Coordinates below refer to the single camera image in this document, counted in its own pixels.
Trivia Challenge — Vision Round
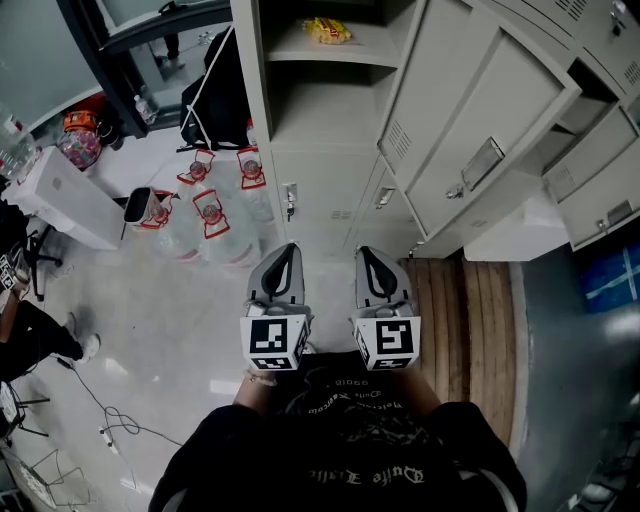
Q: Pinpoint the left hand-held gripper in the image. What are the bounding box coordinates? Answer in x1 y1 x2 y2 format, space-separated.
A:
239 242 314 373

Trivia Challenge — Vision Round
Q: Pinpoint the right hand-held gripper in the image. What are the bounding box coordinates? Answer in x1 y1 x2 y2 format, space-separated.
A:
352 245 421 373

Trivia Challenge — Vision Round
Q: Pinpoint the grey metal locker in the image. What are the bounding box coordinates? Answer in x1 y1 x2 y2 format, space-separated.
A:
229 0 640 261

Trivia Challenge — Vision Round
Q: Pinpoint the yellow snack packet item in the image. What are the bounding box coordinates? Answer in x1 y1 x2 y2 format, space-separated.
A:
302 16 353 46

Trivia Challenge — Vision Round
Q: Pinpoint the person's right forearm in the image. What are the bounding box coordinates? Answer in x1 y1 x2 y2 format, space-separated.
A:
398 368 443 417

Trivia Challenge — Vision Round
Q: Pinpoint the person's left forearm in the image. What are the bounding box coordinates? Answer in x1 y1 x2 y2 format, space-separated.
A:
231 368 279 412

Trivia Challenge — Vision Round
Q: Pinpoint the small open grey locker door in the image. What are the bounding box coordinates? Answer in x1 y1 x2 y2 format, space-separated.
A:
541 103 640 252

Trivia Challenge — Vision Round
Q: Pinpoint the wooden slat pallet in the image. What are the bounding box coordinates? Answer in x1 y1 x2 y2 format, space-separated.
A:
398 253 517 447

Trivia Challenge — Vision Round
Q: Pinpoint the small white waste bin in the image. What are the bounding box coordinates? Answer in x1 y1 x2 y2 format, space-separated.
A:
121 186 153 230

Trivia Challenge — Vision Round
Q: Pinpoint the person's black printed shirt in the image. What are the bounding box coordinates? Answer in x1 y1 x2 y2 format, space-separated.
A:
148 349 528 512

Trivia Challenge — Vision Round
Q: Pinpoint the black backpack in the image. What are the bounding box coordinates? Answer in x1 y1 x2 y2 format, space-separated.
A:
178 28 252 152

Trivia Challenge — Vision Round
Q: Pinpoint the small clear water bottle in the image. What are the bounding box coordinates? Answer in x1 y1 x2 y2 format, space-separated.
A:
132 93 158 126

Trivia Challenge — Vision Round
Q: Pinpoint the white cardboard box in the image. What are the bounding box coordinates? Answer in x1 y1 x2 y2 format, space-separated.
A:
13 145 125 251

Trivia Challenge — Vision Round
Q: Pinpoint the blue board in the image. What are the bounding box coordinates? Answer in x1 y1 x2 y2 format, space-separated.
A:
581 243 640 315

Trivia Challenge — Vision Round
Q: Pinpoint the white power strip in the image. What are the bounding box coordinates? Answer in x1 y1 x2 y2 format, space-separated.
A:
98 425 122 456

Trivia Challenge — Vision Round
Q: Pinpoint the colourful patterned bag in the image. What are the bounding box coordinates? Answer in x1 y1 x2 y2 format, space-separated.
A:
56 127 103 170

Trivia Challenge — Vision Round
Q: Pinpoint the black office chair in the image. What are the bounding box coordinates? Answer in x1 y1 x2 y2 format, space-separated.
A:
23 223 65 303

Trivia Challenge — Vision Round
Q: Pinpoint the orange bag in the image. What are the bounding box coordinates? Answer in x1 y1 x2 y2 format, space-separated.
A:
61 109 97 134

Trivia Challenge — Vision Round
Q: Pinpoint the clear water jug red handle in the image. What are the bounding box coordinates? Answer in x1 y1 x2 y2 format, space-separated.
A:
191 188 262 267
235 145 275 224
174 147 236 211
133 188 202 262

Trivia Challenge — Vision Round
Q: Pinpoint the black floor cable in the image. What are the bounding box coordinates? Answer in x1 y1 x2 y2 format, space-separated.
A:
53 355 185 451

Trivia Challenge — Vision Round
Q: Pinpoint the wire rack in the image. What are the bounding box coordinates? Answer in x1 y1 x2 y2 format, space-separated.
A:
0 447 94 512

